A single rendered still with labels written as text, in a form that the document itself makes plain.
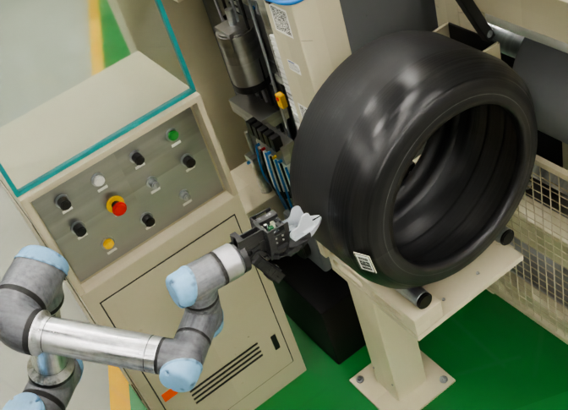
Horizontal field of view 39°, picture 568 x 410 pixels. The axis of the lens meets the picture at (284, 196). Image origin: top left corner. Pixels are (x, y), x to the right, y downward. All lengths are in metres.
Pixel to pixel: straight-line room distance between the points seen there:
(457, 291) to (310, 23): 0.78
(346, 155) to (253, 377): 1.40
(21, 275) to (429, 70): 0.95
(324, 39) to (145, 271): 0.90
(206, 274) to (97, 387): 1.80
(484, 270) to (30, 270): 1.12
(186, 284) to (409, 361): 1.33
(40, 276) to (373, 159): 0.75
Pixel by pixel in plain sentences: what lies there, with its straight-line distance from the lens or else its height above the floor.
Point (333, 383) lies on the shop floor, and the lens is 3.00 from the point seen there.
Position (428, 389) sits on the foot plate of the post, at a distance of 2.90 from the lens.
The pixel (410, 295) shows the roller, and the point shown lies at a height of 0.91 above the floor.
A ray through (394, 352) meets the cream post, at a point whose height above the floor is 0.27.
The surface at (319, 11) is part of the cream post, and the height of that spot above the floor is 1.52.
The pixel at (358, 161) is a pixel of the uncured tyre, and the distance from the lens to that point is 1.64.
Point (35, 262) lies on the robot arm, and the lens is 1.81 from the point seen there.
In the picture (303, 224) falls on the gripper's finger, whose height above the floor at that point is 1.26.
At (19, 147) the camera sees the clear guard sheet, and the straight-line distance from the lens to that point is 2.08.
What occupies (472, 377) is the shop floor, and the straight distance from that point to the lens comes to 2.93.
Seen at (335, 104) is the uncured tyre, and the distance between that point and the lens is 1.72.
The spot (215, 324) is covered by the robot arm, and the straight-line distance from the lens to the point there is 1.68.
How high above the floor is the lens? 2.40
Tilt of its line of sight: 40 degrees down
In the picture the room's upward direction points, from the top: 19 degrees counter-clockwise
